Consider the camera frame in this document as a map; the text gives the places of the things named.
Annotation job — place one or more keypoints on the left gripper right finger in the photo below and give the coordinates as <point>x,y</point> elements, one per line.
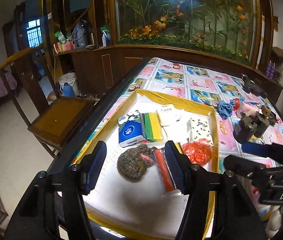
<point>235,216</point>

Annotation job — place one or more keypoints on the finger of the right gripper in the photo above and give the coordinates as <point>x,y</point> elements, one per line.
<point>273,151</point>
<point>243,167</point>

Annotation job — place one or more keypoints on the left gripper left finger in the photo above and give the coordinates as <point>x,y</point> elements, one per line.
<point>36,216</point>

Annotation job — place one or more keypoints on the pink tissue pack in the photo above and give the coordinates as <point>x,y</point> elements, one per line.
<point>248,109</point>

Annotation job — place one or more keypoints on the orange plastic bag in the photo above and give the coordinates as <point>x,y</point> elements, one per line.
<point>198,152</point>

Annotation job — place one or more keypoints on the blue towel rag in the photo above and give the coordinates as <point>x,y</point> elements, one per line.
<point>225,109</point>

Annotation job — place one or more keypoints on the patterned tissue pack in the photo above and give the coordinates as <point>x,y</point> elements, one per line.
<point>198,129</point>

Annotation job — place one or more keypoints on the knitted brown beanie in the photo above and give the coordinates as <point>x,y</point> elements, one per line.
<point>134,162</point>

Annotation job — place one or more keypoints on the blue tissue pack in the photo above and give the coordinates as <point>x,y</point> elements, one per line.
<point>130,128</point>

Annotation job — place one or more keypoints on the striped felt strip pack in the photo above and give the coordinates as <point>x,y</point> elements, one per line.
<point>162,169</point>

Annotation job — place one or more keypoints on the white cloth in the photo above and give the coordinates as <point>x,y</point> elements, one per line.
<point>174,123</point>

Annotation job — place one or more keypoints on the white gloved hand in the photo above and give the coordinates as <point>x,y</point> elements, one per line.
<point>274,223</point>

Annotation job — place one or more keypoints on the motor with tan wheel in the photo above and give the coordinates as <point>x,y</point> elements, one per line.
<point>264,118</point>

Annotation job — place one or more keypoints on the grey motor with shaft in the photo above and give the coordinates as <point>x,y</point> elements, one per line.
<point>245,128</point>

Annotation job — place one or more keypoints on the colourful patterned tablecloth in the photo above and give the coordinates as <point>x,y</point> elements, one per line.
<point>200,85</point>

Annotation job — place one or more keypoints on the black gadget on table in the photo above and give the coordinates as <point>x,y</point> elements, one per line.
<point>250,87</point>

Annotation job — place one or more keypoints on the purple bottles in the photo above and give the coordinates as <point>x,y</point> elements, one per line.
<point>270,70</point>

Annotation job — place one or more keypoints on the yellow taped tray box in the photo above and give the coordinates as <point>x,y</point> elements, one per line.
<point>141,210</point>

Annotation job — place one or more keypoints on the wooden chair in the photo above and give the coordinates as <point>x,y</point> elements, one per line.
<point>57,121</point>

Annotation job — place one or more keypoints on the white bucket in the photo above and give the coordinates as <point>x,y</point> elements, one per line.
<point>71,80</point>

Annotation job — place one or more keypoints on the flower mural panel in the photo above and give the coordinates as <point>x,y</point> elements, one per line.
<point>222,27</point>

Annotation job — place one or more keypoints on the grey thermos kettle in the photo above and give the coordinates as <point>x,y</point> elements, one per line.
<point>80,36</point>

